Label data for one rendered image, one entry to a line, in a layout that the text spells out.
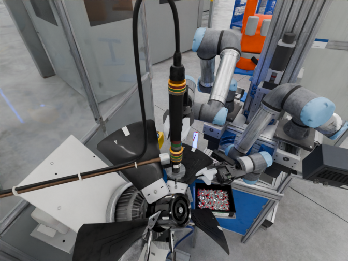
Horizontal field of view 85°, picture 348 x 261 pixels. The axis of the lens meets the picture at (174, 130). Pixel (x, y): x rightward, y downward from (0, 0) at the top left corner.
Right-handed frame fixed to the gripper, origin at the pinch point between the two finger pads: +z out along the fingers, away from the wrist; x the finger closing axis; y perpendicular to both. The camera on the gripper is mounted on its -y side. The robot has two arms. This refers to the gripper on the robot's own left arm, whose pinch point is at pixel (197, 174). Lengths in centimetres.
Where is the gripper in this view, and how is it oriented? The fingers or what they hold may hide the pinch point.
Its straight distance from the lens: 86.5
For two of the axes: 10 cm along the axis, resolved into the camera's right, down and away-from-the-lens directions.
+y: 3.1, 7.2, -6.2
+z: -9.5, 2.1, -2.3
